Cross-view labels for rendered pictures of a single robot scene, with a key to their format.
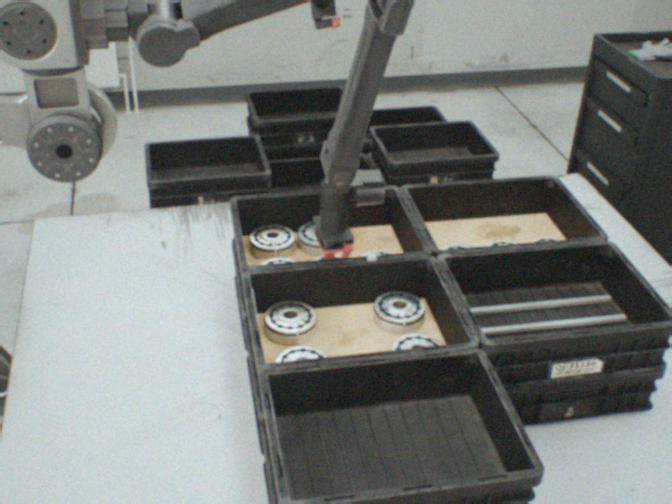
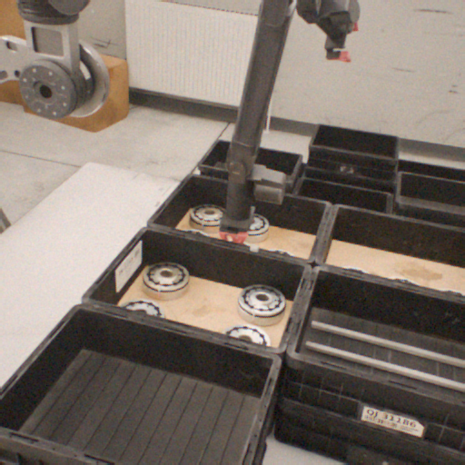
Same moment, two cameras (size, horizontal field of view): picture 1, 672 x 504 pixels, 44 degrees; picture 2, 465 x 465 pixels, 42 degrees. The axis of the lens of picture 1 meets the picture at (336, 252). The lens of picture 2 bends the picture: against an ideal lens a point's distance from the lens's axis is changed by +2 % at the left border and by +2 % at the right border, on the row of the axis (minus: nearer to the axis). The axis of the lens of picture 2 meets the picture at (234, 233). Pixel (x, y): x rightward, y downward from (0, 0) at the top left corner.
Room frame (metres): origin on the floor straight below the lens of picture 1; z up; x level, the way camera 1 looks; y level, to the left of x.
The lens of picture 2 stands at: (0.41, -0.50, 1.65)
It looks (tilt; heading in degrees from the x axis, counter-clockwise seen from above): 32 degrees down; 26
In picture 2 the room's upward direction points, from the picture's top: 6 degrees clockwise
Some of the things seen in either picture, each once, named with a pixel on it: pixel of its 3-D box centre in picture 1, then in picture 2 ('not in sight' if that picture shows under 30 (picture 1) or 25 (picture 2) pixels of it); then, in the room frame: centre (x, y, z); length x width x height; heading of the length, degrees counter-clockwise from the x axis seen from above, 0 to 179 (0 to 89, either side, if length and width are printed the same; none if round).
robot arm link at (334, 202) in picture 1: (337, 193); (243, 184); (1.48, 0.00, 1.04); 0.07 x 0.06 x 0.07; 104
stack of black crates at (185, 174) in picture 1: (209, 215); (247, 205); (2.50, 0.45, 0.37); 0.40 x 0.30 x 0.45; 104
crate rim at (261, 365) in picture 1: (354, 311); (203, 285); (1.25, -0.04, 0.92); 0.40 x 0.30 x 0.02; 102
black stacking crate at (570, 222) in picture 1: (496, 234); (404, 272); (1.63, -0.37, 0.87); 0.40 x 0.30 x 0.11; 102
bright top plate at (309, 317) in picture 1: (290, 317); (166, 275); (1.30, 0.09, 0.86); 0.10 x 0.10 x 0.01
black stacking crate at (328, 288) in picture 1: (353, 332); (202, 304); (1.25, -0.04, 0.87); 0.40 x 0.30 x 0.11; 102
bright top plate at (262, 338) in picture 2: (418, 351); (244, 341); (1.21, -0.16, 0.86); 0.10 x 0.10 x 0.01
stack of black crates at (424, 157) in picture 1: (427, 195); (433, 242); (2.69, -0.33, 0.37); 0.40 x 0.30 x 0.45; 104
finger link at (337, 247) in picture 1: (333, 251); (234, 235); (1.47, 0.01, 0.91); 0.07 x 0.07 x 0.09; 16
